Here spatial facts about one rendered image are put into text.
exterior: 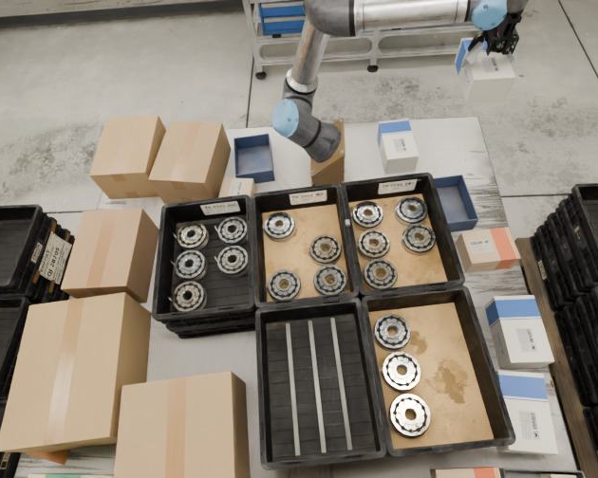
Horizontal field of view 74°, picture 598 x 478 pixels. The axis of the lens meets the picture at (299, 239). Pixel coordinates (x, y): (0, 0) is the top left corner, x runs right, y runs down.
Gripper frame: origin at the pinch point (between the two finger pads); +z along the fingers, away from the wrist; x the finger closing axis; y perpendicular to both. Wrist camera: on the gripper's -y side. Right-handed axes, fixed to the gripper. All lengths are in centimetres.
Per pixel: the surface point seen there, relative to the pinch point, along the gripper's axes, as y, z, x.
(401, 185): 29.9, 21.9, -26.2
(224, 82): -137, 112, -125
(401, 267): 57, 28, -28
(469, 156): 3.1, 41.4, 6.4
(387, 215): 38, 28, -31
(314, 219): 38, 28, -56
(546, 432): 104, 32, 4
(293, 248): 49, 28, -63
